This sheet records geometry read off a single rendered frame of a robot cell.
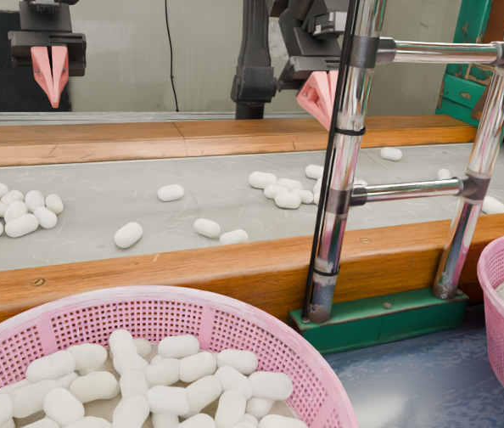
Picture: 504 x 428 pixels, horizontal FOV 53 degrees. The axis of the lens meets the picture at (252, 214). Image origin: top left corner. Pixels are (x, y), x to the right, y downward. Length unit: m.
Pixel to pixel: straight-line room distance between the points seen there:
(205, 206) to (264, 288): 0.19
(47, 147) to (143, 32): 1.93
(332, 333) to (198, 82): 2.32
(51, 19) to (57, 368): 0.54
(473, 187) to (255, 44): 0.65
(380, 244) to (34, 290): 0.33
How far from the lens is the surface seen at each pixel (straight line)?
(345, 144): 0.40
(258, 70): 1.06
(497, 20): 1.10
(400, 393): 0.50
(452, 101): 1.14
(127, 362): 0.39
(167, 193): 0.62
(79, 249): 0.54
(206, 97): 2.76
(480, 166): 0.51
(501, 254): 0.60
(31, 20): 0.81
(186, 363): 0.39
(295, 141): 0.85
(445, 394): 0.52
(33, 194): 0.62
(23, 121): 1.21
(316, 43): 0.76
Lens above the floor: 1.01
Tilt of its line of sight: 26 degrees down
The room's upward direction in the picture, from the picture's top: 5 degrees clockwise
